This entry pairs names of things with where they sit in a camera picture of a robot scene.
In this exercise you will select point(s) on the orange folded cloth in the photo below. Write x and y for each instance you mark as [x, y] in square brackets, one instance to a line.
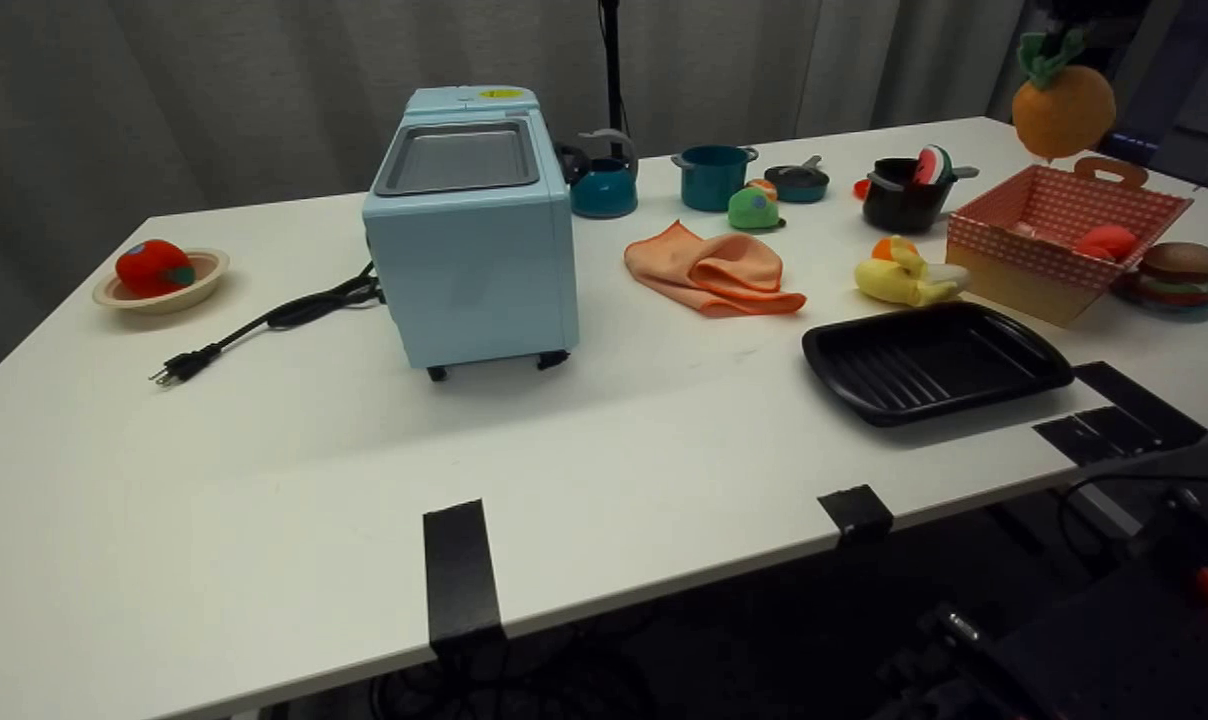
[715, 277]

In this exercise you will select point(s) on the teal toy kettle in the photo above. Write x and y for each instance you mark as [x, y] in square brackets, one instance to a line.
[600, 172]

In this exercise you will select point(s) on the light blue toy oven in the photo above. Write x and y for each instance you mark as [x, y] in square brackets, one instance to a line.
[469, 230]

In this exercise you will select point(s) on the green plush avocado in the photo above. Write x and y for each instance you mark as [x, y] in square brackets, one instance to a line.
[752, 208]

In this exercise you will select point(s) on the teal toy pot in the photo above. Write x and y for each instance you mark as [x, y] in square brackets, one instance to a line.
[715, 172]

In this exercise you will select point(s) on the dark teal frying pan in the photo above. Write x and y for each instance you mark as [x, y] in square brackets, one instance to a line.
[799, 183]

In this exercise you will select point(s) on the black grill tray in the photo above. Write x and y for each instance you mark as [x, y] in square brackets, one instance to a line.
[931, 360]

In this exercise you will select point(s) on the yellow plush banana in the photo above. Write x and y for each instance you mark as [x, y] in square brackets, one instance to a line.
[900, 277]

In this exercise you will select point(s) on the plush watermelon slice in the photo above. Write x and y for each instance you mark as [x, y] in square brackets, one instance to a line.
[933, 165]

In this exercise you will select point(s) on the beige wooden bowl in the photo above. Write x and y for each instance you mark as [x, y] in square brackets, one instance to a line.
[206, 285]

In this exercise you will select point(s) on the red plush tomato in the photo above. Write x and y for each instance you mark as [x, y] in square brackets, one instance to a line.
[153, 268]

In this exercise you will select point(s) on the red checkered basket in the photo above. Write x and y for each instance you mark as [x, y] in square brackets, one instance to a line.
[1018, 238]

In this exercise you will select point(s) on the orange toy in basket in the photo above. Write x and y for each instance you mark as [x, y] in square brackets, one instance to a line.
[1105, 242]

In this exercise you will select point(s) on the plush burger toy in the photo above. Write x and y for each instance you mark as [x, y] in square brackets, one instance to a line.
[1168, 277]

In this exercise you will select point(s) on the black pot with handles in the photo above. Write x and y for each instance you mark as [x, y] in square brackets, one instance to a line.
[896, 202]

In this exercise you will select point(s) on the black camera tripod stand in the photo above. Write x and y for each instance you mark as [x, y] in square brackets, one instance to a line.
[613, 82]

